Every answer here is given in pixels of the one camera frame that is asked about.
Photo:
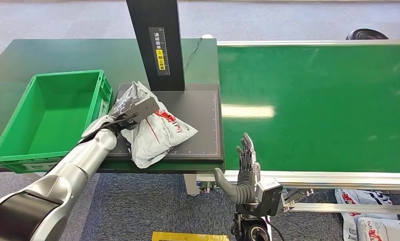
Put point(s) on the small white round knob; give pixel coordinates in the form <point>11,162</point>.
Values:
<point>207,36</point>

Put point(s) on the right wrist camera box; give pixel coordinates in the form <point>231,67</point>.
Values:
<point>270,196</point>

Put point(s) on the aluminium conveyor frame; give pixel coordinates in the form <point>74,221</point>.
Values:
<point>319,179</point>

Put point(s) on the white red floor package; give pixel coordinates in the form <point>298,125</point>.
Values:
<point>363,197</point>
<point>386,229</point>

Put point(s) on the black inbound scanning machine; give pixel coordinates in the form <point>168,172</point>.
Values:
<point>200,109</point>

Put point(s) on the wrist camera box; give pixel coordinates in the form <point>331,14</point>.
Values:
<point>145,109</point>
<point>270,196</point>

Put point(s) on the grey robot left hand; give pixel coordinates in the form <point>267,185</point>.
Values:
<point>125,104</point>

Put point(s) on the white upright table leg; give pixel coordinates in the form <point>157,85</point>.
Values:
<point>190,184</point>

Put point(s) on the green conveyor belt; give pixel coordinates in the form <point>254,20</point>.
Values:
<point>353,99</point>

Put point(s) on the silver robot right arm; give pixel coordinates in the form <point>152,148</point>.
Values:
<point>251,226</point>

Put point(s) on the yellow black machine label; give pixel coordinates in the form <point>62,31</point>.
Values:
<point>160,60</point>

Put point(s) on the black ribbed round base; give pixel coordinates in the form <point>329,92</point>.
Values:
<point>367,34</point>

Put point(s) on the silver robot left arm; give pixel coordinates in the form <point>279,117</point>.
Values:
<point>53,186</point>

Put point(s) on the white courier package bag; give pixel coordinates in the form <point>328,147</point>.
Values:
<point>160,139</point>

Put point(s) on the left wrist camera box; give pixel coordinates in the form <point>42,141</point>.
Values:
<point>145,109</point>

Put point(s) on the yellow black floor marker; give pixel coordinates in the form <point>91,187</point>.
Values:
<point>190,236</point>

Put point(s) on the green plastic crate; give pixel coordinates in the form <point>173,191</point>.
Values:
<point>47,116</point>

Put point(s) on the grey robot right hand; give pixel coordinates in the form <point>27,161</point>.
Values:
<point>245,186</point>

